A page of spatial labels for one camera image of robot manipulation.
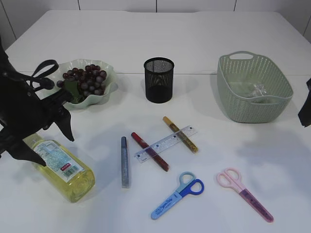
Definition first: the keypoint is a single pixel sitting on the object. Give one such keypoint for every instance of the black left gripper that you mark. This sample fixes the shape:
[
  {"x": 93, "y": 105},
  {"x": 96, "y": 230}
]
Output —
[{"x": 23, "y": 113}]

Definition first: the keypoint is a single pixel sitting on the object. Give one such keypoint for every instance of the yellow liquid plastic bottle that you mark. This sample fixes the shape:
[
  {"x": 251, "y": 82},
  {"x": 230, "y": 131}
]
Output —
[{"x": 69, "y": 175}]

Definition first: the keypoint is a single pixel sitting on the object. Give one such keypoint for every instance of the purple grape bunch with leaves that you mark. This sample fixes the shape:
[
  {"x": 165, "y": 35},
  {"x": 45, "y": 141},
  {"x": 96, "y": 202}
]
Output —
[{"x": 82, "y": 83}]

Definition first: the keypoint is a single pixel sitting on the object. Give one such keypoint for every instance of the blue safety scissors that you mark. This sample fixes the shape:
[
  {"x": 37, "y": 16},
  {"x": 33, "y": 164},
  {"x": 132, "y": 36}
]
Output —
[{"x": 187, "y": 180}]

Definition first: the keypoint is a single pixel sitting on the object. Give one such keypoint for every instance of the pink safety scissors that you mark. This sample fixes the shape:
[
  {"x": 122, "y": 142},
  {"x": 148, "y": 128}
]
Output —
[{"x": 232, "y": 178}]

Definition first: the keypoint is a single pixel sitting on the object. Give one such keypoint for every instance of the clear plastic sheet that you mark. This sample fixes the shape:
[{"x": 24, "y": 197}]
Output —
[{"x": 255, "y": 90}]

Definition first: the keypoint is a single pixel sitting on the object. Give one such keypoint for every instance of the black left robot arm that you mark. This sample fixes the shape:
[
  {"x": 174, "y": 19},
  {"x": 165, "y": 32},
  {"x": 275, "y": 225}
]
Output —
[{"x": 43, "y": 70}]

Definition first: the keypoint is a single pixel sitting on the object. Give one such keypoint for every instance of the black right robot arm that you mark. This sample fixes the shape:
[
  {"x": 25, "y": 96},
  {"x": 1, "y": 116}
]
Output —
[{"x": 304, "y": 114}]

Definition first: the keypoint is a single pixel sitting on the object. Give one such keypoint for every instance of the pale green wavy plate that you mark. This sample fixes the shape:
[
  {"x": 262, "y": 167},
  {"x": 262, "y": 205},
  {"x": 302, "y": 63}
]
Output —
[{"x": 110, "y": 82}]

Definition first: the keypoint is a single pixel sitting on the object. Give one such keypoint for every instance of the blue glitter glue pen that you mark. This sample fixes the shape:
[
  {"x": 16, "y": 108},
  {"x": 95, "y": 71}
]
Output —
[{"x": 125, "y": 176}]

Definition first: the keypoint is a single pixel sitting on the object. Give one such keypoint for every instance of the clear plastic ruler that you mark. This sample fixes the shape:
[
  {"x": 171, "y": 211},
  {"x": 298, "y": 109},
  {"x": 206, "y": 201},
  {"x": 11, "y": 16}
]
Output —
[{"x": 170, "y": 140}]

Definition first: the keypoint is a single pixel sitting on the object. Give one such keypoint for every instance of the red glitter glue pen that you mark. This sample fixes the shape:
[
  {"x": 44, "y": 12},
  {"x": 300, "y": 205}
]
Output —
[{"x": 148, "y": 152}]

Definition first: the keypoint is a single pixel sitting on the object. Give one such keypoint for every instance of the gold glitter glue pen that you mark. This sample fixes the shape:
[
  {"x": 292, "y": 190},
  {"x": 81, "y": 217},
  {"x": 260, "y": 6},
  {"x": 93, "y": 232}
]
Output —
[{"x": 190, "y": 145}]

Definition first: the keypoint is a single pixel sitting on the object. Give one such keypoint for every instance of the black mesh pen holder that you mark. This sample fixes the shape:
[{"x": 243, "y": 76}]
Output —
[{"x": 158, "y": 73}]

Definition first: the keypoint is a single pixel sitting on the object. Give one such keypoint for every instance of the green woven plastic basket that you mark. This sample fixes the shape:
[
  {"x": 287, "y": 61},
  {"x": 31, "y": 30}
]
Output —
[{"x": 233, "y": 77}]

